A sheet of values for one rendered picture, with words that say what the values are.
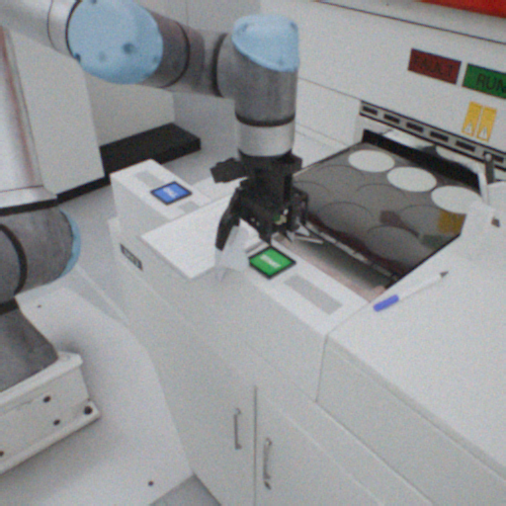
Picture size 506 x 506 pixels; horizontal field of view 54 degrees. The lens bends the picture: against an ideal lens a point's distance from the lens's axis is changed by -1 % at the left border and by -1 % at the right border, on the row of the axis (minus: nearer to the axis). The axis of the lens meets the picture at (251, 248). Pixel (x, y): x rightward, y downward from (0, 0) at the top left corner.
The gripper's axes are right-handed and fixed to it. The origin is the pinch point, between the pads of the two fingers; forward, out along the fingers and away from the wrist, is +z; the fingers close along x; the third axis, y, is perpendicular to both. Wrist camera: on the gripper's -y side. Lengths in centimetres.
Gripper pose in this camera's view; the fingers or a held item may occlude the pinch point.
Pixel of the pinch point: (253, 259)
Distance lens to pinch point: 78.3
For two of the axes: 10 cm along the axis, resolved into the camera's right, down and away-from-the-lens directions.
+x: 7.5, -4.1, 5.2
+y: 6.6, 4.6, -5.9
